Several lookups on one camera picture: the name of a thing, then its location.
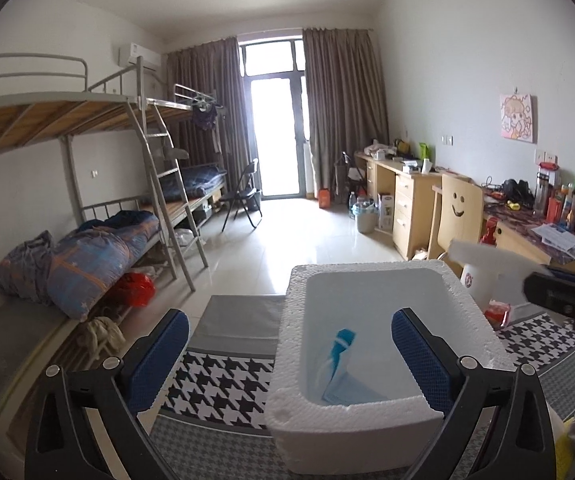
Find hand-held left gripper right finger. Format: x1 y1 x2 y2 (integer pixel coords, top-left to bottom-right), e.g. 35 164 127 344
390 308 557 480

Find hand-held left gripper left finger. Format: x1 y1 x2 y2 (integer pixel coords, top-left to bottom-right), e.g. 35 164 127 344
24 308 191 480

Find white pump bottle red cap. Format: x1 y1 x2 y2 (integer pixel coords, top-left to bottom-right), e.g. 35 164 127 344
446 239 558 312

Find white foam box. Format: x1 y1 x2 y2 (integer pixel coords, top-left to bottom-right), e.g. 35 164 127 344
265 259 515 476

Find printed paper leaflet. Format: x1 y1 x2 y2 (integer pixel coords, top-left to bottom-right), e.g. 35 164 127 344
529 222 575 264

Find red snack packet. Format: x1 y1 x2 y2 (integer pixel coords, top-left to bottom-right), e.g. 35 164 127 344
484 300 511 329

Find beige cloth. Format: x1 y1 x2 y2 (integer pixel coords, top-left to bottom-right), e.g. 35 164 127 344
84 316 127 361

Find red plastic bag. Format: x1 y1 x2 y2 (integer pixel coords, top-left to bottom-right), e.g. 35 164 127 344
109 272 157 309

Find houndstooth table cloth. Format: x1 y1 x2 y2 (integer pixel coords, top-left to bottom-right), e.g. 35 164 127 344
145 294 575 480

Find steel water bottle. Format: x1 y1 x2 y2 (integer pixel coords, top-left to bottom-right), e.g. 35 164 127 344
534 170 556 217

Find black headphones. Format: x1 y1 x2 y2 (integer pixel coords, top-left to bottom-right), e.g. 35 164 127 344
500 178 536 204

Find wooden chair with smiley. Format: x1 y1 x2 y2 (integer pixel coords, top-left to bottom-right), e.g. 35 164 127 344
426 173 485 264

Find blue orange plaid quilt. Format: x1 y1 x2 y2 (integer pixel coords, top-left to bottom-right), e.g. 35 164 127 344
48 210 161 322

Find white cardboard box green print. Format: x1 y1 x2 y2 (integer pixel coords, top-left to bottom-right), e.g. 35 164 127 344
377 193 397 232

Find white waste bin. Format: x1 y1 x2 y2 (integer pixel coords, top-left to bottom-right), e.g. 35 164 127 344
354 198 379 235

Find wooden desk with drawers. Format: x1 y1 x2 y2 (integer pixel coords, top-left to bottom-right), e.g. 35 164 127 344
355 152 471 261

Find grey purple crumpled cloth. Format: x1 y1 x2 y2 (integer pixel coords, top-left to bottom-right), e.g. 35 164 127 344
0 230 57 307

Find small grey metal bunk bed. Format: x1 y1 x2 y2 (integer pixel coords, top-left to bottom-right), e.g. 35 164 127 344
140 84 229 233

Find dark blue bedding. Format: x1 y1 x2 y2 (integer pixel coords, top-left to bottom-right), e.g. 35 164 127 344
160 165 228 200

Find black folding chair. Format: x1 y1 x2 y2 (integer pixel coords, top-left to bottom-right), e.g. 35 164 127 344
217 158 264 232

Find dark hanging clothes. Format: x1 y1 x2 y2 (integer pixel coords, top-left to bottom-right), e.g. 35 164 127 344
191 101 219 131

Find glass balcony door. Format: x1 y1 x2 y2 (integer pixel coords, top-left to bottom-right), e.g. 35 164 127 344
238 35 311 199

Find brown curtain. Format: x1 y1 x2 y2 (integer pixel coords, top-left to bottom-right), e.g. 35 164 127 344
302 27 391 202
165 36 257 197

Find large grey metal bunk bed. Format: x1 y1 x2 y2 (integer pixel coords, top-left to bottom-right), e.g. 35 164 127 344
0 55 209 463

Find white air conditioner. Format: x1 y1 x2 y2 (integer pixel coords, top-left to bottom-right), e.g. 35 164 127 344
118 42 161 70

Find pink cartoon wall poster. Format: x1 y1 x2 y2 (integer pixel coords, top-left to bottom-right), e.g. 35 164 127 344
498 92 539 145

